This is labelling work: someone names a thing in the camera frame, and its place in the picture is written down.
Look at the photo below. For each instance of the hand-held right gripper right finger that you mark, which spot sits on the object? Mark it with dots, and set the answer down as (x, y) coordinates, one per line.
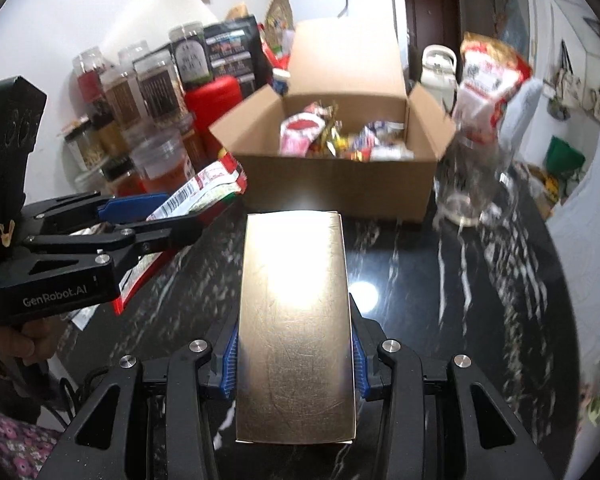
(359, 365)

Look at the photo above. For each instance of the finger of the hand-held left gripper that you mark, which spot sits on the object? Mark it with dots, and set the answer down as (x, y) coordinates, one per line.
(130, 207)
(145, 242)

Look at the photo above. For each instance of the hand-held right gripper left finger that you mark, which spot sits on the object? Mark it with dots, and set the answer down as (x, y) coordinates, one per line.
(227, 360)

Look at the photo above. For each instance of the shiny gold box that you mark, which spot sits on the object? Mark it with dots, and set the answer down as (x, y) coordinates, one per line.
(295, 320)

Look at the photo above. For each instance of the red white green packet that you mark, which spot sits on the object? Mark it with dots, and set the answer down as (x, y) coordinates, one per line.
(205, 185)

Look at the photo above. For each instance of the brown cardboard box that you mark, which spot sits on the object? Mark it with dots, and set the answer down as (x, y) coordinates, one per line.
(330, 195)

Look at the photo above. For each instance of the pile of mixed snacks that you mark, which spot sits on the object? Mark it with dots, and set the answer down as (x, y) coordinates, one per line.
(365, 145)

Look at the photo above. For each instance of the person's left hand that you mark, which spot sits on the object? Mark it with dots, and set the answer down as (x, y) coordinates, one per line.
(37, 342)

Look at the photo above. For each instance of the wide jar with orange contents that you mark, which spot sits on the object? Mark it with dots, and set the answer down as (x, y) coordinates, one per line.
(165, 160)

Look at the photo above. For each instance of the small black-lid jar with nuts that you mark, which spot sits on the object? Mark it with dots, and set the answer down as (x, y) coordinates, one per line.
(85, 145)

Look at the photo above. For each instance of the jar with red-brown contents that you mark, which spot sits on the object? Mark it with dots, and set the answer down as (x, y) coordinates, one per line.
(195, 145)

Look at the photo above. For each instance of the clear jar with brown contents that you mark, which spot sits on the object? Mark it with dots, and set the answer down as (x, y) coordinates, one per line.
(122, 97)

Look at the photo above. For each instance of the clear jar with red contents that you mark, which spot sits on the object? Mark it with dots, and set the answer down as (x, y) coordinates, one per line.
(87, 85)

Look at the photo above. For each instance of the clear jar with dark label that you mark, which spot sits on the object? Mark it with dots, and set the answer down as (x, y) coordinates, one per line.
(157, 90)

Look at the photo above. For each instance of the red plastic container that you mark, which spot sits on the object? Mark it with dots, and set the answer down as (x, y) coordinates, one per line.
(212, 100)

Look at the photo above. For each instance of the clear plastic jar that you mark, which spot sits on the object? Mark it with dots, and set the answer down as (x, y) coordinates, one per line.
(132, 52)

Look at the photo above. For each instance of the clear jar with green contents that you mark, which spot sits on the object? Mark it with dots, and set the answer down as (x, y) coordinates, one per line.
(192, 57)

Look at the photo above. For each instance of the black stand-up pouch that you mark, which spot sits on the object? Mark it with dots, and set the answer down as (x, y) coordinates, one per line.
(232, 55)

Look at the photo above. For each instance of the white foam board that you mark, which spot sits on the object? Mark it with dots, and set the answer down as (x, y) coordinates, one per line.
(165, 10)

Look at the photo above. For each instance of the red paper bag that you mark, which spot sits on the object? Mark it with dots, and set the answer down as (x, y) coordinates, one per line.
(272, 55)

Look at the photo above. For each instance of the clear glass mug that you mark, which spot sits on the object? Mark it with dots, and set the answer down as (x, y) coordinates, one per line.
(465, 180)

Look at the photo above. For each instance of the wooden utensil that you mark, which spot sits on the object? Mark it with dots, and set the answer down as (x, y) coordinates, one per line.
(237, 11)

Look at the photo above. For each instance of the floral clothing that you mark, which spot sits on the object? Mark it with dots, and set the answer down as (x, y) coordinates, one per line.
(10, 445)

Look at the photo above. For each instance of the round woven plate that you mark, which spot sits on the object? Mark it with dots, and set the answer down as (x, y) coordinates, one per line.
(279, 12)

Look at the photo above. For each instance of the green bag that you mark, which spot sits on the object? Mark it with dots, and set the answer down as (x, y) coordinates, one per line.
(565, 157)

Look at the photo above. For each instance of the small chair with blue cover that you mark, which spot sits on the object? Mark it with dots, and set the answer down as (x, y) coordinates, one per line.
(525, 110)

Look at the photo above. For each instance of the white insulated jug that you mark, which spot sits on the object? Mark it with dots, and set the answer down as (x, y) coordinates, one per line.
(437, 70)

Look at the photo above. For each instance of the white refrigerator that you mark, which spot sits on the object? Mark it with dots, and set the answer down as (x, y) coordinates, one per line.
(370, 5)

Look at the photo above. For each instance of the large red nut bag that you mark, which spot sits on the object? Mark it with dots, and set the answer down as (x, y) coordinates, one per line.
(485, 75)

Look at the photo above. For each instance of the white tote bag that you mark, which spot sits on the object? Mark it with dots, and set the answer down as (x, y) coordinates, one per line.
(565, 85)

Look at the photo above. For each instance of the dark brown door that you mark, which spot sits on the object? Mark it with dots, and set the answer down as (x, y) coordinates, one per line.
(430, 15)

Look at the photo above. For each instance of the blue hanging bag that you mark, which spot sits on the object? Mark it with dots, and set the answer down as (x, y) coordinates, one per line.
(512, 25)

